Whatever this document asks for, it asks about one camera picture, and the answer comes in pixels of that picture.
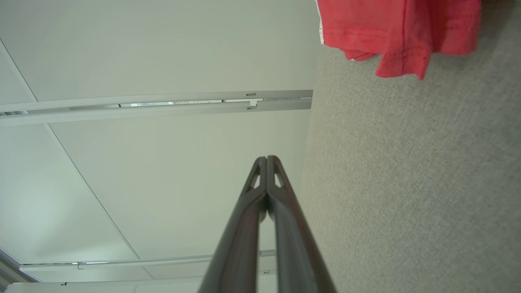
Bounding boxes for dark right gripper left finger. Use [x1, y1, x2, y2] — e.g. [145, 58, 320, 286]
[198, 157, 267, 293]

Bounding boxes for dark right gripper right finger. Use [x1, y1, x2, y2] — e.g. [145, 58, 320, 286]
[267, 156, 337, 293]

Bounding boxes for red shorts with white trim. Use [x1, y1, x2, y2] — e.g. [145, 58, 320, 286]
[315, 0, 482, 80]

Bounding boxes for grey fabric sofa cushion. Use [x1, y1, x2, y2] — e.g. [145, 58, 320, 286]
[299, 0, 521, 293]

